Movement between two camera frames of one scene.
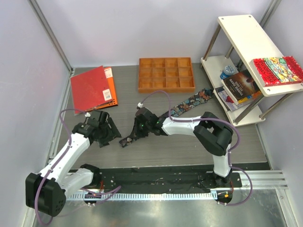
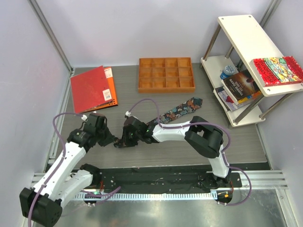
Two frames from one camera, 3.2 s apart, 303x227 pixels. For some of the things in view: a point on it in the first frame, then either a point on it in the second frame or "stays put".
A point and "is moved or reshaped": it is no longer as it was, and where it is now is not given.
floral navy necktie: x=194 y=101 is moved or reshaped
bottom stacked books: x=230 y=105 stays put
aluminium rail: x=267 y=180 stays put
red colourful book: x=277 y=70 stays put
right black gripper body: x=142 y=130 -> x=131 y=139
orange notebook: x=109 y=72 stays put
